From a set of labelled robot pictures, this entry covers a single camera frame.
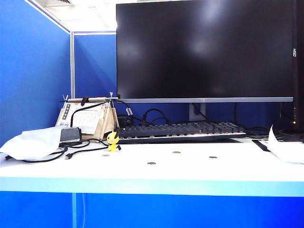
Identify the black cable gold USB plug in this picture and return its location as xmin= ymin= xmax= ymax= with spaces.
xmin=65 ymin=139 xmax=110 ymax=160

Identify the beige desk calendar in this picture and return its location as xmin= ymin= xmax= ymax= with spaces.
xmin=55 ymin=101 xmax=118 ymax=141

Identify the grey partition frame post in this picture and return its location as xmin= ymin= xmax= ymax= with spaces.
xmin=70 ymin=30 xmax=76 ymax=98

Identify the grey monitor stand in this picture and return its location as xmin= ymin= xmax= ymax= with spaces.
xmin=189 ymin=102 xmax=206 ymax=122

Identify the yellow doll figurine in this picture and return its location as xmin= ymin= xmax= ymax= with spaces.
xmin=106 ymin=128 xmax=122 ymax=152

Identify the black monitor cable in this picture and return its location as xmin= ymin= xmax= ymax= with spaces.
xmin=234 ymin=102 xmax=271 ymax=136

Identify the black coiled cable bundle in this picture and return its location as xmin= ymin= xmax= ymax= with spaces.
xmin=142 ymin=108 xmax=171 ymax=126

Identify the black cable dark plug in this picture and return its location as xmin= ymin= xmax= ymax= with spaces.
xmin=4 ymin=144 xmax=68 ymax=164

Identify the black box device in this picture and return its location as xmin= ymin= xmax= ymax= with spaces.
xmin=59 ymin=127 xmax=83 ymax=144

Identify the white paper sheet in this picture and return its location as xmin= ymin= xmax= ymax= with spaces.
xmin=257 ymin=124 xmax=304 ymax=164

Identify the black cable with ferrite bead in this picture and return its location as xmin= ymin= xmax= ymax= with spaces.
xmin=114 ymin=99 xmax=133 ymax=126

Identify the thin cable under desk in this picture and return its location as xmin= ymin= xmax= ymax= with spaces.
xmin=81 ymin=193 xmax=86 ymax=228

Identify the large black computer monitor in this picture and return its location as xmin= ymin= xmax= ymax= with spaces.
xmin=115 ymin=0 xmax=295 ymax=103

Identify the white plastic bag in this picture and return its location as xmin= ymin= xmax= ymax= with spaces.
xmin=0 ymin=125 xmax=65 ymax=160

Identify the black mechanical keyboard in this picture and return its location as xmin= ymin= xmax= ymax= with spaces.
xmin=116 ymin=121 xmax=247 ymax=144

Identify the thin black looped cable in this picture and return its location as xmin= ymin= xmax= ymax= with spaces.
xmin=70 ymin=101 xmax=114 ymax=128

